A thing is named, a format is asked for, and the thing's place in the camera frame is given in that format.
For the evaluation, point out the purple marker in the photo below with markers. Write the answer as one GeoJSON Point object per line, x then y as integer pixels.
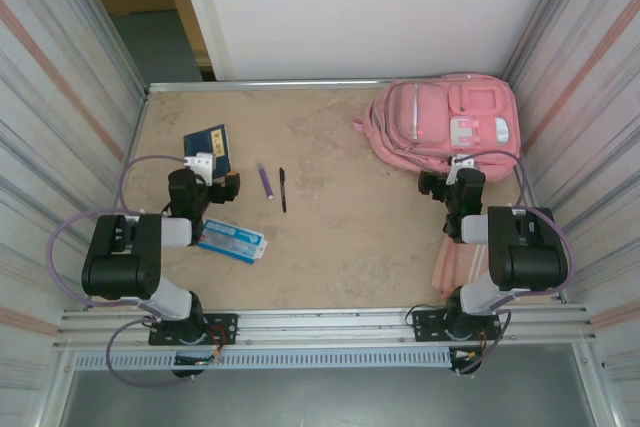
{"type": "Point", "coordinates": [265, 181]}

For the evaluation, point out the white blue supply packet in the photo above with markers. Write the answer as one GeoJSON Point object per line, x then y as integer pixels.
{"type": "Point", "coordinates": [235, 239]}

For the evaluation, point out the dark blue book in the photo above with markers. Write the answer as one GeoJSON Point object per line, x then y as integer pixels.
{"type": "Point", "coordinates": [205, 142]}

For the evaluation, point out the black pen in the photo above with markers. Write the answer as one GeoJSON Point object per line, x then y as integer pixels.
{"type": "Point", "coordinates": [282, 189]}

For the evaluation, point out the pink backpack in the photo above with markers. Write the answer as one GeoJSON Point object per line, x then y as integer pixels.
{"type": "Point", "coordinates": [430, 117]}

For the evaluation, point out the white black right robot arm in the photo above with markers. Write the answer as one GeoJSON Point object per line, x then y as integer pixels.
{"type": "Point", "coordinates": [530, 262]}

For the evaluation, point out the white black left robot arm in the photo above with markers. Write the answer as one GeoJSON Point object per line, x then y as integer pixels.
{"type": "Point", "coordinates": [120, 272]}

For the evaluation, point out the small circuit board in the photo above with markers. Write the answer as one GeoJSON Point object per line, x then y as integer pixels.
{"type": "Point", "coordinates": [195, 360]}

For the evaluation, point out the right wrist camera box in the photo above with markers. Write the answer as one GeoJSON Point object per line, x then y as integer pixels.
{"type": "Point", "coordinates": [460, 163]}

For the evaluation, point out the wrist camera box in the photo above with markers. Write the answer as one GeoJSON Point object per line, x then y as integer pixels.
{"type": "Point", "coordinates": [200, 162]}
{"type": "Point", "coordinates": [460, 163]}

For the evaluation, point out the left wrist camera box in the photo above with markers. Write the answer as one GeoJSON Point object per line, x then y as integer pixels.
{"type": "Point", "coordinates": [200, 162]}

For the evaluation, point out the aluminium table edge rail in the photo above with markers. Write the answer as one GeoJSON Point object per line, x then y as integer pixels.
{"type": "Point", "coordinates": [250, 85]}

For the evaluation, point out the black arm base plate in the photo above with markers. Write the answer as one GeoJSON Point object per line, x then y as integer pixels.
{"type": "Point", "coordinates": [225, 327]}
{"type": "Point", "coordinates": [425, 322]}

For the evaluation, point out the long aluminium mounting rail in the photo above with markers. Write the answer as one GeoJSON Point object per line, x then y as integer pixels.
{"type": "Point", "coordinates": [325, 327]}

